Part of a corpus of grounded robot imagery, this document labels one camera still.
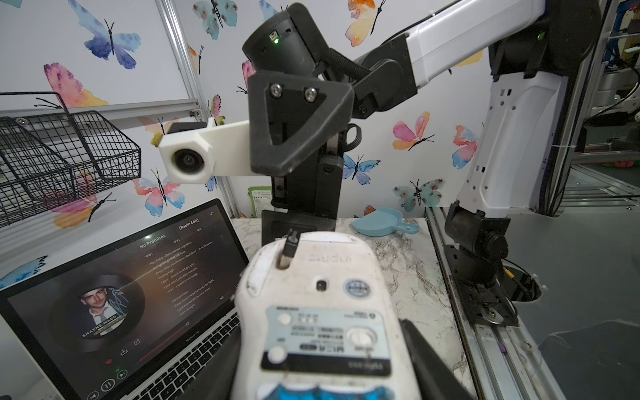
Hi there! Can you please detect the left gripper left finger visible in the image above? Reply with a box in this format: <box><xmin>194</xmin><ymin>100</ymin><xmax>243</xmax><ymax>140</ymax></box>
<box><xmin>178</xmin><ymin>327</ymin><xmax>242</xmax><ymax>400</ymax></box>

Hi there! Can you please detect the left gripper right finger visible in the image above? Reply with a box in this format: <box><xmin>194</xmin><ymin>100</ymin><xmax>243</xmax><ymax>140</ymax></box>
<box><xmin>399</xmin><ymin>319</ymin><xmax>473</xmax><ymax>400</ymax></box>

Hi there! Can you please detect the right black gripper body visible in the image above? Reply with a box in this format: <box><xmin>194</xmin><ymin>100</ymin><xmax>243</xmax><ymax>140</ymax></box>
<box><xmin>248</xmin><ymin>71</ymin><xmax>354</xmax><ymax>244</ymax></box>

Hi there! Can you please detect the silver laptop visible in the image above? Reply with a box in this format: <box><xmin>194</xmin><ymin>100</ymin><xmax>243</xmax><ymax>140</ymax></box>
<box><xmin>1</xmin><ymin>199</ymin><xmax>248</xmax><ymax>399</ymax></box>

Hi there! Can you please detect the white wireless mouse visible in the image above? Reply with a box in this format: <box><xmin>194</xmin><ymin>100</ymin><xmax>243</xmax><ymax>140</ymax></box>
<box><xmin>231</xmin><ymin>232</ymin><xmax>421</xmax><ymax>399</ymax></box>

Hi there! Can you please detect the small usb mouse receiver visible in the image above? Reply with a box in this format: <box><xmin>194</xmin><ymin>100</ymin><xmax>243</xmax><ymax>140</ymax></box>
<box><xmin>278</xmin><ymin>228</ymin><xmax>300</xmax><ymax>270</ymax></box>

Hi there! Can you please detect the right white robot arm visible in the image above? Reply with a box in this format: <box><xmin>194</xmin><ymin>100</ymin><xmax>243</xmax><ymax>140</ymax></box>
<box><xmin>242</xmin><ymin>1</ymin><xmax>602</xmax><ymax>326</ymax></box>

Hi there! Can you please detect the light blue plastic object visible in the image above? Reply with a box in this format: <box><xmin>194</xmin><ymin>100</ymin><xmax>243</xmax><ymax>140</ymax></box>
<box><xmin>352</xmin><ymin>208</ymin><xmax>420</xmax><ymax>238</ymax></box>

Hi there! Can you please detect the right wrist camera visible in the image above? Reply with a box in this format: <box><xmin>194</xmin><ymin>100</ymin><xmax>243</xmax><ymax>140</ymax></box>
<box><xmin>158</xmin><ymin>119</ymin><xmax>256</xmax><ymax>184</ymax></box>

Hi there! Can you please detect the black wire wall basket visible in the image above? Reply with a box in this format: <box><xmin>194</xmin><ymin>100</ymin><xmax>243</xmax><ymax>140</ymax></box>
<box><xmin>1</xmin><ymin>92</ymin><xmax>142</xmax><ymax>227</ymax></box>

